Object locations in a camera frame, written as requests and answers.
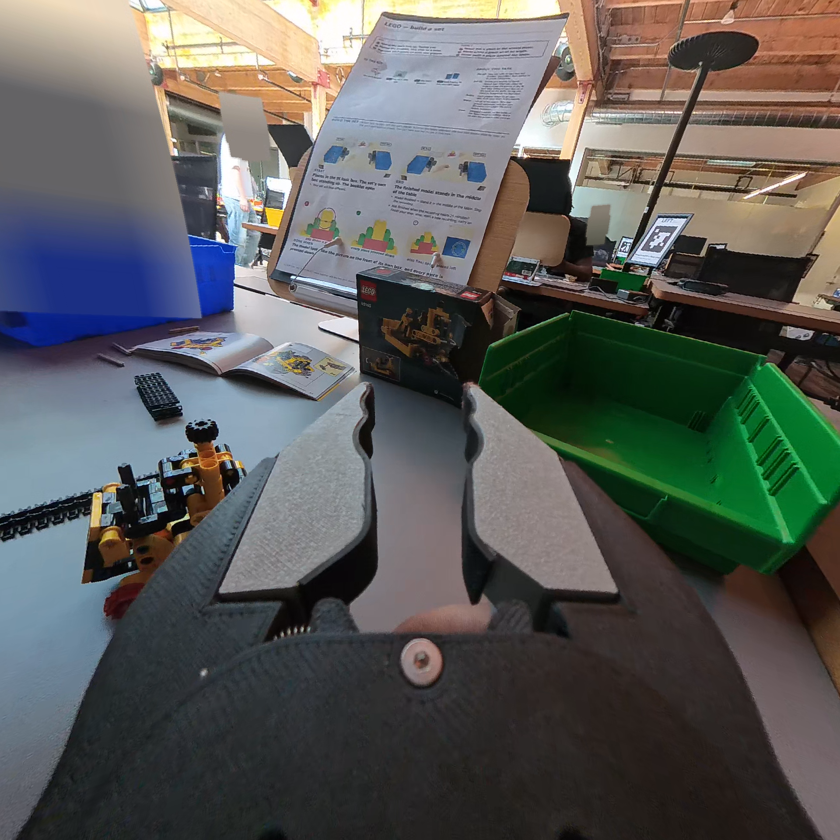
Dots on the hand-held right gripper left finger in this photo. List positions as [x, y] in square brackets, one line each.
[308, 512]

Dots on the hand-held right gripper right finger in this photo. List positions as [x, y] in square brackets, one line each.
[525, 518]

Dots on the blue plastic bin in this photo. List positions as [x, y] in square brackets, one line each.
[213, 275]

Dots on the open lego instruction booklet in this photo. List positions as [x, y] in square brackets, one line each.
[262, 361]

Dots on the yellow black lego bulldozer model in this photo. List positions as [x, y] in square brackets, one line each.
[131, 525]

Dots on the black lego track plate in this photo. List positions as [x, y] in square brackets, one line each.
[159, 396]

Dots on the red lego gear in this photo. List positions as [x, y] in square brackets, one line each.
[118, 602]

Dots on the black lego set box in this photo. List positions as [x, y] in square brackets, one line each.
[420, 328]

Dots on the green plastic bin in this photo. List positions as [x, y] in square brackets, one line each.
[623, 407]

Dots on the wooden desk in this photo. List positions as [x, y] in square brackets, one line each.
[564, 292]
[754, 308]

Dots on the small green box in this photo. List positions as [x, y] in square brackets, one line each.
[623, 279]

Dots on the wooden document stand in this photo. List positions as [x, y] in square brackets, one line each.
[510, 216]

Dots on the brown cardboard box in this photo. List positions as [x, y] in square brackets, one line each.
[820, 590]

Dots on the printed tag board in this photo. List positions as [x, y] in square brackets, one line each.
[663, 239]

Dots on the printed instruction sheet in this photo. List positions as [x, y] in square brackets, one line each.
[420, 164]

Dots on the black floor lamp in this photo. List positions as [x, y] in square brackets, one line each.
[712, 49]

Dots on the silver ventilation duct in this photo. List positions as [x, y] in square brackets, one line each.
[689, 117]

